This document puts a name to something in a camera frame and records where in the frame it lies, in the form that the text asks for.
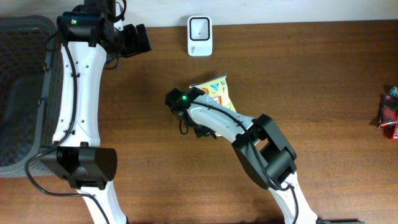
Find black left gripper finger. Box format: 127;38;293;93
136;24;152;52
123;24;139;57

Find yellow chip bag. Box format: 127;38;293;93
189;73;238;138

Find silver foil packet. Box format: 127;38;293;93
378;94;397;128

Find blue mouthwash bottle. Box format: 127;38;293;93
389;86;398;98

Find red snack bag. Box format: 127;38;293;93
391;122;398;140

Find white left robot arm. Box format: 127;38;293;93
40;1;151;223

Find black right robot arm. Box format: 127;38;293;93
165;87;324;224

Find white black barcode scanner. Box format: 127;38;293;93
187;16;213;57

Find grey plastic mesh basket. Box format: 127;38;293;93
1;16;63;178

